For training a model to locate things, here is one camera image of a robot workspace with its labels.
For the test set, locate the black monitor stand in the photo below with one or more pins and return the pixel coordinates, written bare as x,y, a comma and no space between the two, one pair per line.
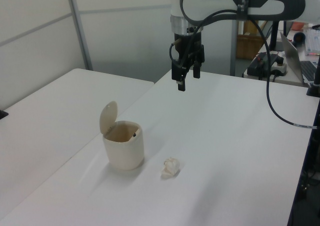
275,36

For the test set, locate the dark round object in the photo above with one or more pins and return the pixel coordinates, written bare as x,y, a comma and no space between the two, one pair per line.
299,38

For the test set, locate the silver laptop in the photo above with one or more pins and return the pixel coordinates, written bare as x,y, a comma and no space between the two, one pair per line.
291,53

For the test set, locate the small cream lidded bin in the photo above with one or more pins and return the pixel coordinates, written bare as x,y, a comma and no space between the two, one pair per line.
125,153

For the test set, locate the brown wooden crate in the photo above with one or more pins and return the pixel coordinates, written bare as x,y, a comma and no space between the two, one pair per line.
246,47

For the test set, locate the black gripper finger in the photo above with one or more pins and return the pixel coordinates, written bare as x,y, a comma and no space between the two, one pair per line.
180,73
197,68

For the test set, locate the crumpled white paper trash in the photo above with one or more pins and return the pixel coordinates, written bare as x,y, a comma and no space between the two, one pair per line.
171,169

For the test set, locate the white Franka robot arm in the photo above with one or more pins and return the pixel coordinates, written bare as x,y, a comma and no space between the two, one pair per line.
207,1

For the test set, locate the black control box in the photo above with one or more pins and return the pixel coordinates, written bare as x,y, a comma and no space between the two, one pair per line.
260,63

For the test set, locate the orange bowl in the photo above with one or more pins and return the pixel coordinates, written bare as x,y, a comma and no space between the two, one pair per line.
298,25

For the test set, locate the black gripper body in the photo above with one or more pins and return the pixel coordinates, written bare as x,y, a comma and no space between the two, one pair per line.
187,42

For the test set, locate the black camera stand pole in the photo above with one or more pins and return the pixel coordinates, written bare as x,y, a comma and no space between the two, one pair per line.
315,81

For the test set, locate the black metal frame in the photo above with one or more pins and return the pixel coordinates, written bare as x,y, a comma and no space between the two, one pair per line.
308,176

